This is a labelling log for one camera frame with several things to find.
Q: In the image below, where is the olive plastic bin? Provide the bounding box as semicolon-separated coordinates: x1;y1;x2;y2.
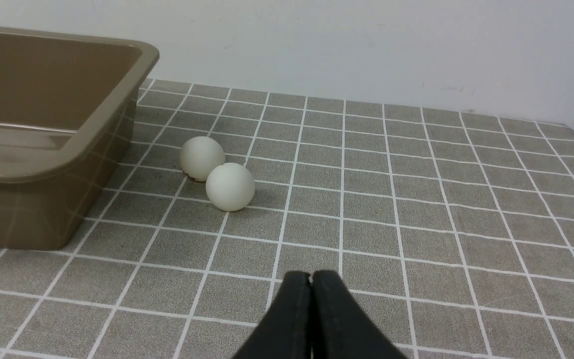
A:
0;27;159;250

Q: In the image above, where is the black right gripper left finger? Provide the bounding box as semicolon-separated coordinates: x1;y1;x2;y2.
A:
233;271;311;359

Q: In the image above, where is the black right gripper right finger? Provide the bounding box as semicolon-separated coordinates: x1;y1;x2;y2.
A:
312;270;406;359

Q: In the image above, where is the grey checked tablecloth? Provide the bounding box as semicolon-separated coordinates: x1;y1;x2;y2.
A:
0;79;574;359

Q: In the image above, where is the white ping-pong ball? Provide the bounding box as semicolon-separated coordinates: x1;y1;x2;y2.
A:
205;162;255;212
178;136;226;182

